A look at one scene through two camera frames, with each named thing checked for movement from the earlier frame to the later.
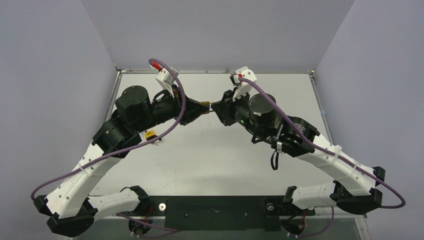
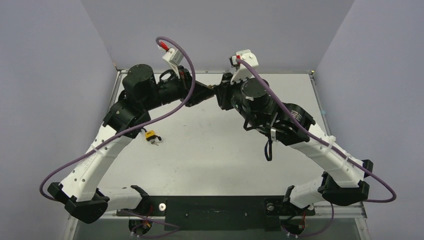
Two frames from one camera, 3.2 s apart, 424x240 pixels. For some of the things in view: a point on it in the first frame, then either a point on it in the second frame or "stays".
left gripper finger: x=193 y=110 -> x=200 y=93
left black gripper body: x=169 y=109 -> x=176 y=90
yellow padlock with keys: x=151 y=134 stays
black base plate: x=223 y=213 stays
